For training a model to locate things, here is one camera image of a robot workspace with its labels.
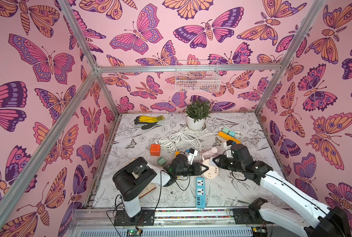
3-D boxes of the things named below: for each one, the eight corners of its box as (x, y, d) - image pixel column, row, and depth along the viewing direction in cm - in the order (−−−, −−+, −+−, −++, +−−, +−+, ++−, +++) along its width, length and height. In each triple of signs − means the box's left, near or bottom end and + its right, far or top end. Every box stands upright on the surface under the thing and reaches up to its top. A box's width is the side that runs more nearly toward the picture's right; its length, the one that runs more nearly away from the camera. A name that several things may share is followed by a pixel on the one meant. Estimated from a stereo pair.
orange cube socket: (150, 156, 98) (149, 152, 94) (151, 147, 102) (150, 144, 98) (159, 156, 98) (158, 152, 94) (160, 147, 102) (159, 144, 98)
